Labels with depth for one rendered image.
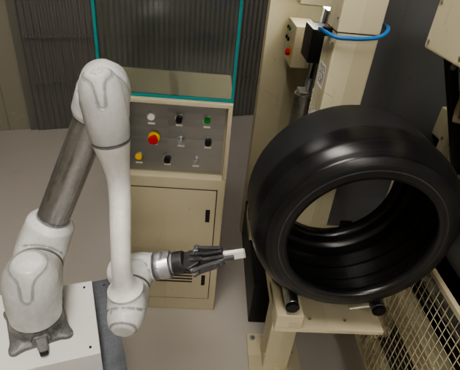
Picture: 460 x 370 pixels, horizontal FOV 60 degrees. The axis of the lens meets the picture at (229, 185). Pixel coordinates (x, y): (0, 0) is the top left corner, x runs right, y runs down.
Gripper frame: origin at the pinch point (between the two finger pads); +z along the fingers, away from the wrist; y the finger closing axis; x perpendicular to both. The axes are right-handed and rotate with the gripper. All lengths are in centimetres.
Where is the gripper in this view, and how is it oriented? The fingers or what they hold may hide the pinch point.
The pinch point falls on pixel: (234, 254)
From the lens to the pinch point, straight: 129.2
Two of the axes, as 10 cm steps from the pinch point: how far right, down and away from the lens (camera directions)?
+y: -0.2, -5.5, 8.4
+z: 9.8, -1.6, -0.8
